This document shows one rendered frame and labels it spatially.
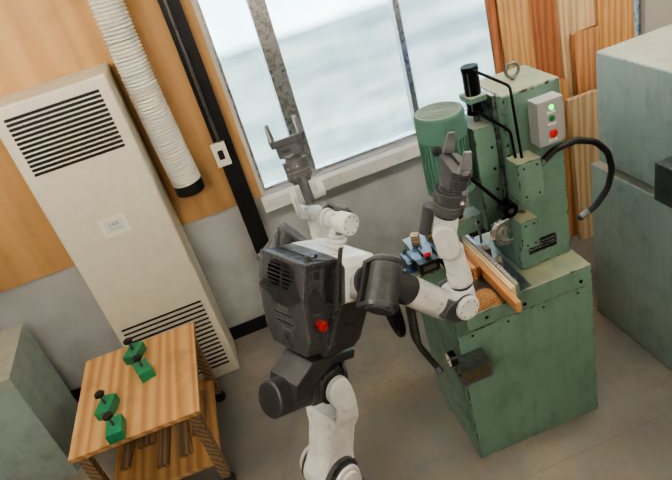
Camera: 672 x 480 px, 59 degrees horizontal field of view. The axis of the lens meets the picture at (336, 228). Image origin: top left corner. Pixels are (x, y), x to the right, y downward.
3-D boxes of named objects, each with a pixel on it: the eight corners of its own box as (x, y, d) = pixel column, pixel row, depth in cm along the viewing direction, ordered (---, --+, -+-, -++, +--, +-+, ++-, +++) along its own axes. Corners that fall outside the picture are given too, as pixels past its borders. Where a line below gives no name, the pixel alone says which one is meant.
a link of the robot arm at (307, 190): (313, 162, 208) (324, 192, 210) (285, 173, 207) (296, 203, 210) (316, 165, 197) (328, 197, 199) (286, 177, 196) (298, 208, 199)
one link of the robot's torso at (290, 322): (316, 382, 159) (324, 254, 151) (241, 341, 182) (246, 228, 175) (388, 355, 179) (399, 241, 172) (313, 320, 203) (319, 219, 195)
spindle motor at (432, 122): (420, 187, 225) (405, 112, 210) (462, 172, 227) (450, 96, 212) (440, 206, 210) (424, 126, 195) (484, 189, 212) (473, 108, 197)
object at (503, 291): (447, 240, 244) (446, 232, 242) (452, 238, 244) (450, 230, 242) (516, 313, 197) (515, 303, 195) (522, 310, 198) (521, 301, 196)
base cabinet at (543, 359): (438, 390, 296) (411, 277, 260) (541, 347, 302) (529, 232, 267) (481, 459, 257) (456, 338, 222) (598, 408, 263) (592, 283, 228)
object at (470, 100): (461, 112, 211) (454, 66, 202) (481, 105, 212) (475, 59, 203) (471, 119, 204) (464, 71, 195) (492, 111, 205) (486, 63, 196)
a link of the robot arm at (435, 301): (464, 334, 175) (412, 314, 163) (439, 314, 186) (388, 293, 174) (484, 301, 173) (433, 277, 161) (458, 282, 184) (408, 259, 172)
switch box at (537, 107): (530, 143, 206) (526, 99, 198) (556, 133, 207) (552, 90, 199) (540, 148, 201) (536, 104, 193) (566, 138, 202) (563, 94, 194)
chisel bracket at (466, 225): (444, 236, 232) (440, 217, 227) (476, 223, 233) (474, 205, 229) (452, 244, 225) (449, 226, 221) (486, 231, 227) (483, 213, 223)
